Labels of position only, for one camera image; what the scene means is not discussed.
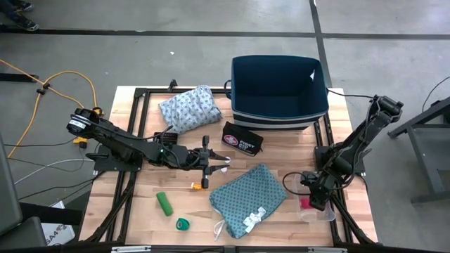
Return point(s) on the white printed box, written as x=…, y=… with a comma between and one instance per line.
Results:
x=58, y=233

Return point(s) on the black floor bar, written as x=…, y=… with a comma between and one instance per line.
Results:
x=17, y=77

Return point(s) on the grey office chair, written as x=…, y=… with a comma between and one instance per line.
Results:
x=10, y=196

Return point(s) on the pale grey patterned gown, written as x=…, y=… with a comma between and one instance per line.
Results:
x=190, y=109

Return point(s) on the black first aid case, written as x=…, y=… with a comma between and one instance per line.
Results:
x=277, y=88

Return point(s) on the orange pill bottle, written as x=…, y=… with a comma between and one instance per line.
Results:
x=198, y=186

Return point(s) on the teal patterned folded gown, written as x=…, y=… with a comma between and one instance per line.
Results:
x=246, y=196

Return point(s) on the silver frame bracket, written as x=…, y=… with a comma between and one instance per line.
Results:
x=130, y=249
x=327, y=250

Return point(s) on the black first aid kit pouch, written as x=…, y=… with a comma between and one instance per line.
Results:
x=246, y=140

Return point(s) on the dark green bandage roll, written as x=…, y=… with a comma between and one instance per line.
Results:
x=177, y=225

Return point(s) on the light green bandage roll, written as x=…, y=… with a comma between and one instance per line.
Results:
x=164, y=204

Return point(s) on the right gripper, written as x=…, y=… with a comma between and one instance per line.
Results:
x=318, y=193

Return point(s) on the black aluminium table frame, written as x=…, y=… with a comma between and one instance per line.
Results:
x=158, y=91

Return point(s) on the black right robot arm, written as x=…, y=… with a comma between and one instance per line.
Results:
x=355, y=140

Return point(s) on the person's shoe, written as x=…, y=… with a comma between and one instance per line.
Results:
x=24, y=6
x=28, y=24

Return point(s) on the grey metal stand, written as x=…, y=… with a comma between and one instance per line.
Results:
x=422, y=151

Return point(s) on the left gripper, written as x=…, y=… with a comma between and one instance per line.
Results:
x=204, y=161

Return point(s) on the black plastic slotted basket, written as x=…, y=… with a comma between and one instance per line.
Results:
x=168, y=137

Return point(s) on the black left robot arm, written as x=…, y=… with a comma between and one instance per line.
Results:
x=119, y=144

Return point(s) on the clear plastic container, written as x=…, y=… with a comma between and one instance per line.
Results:
x=316, y=216

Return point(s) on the red bandage roll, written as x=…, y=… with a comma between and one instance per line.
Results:
x=304, y=204

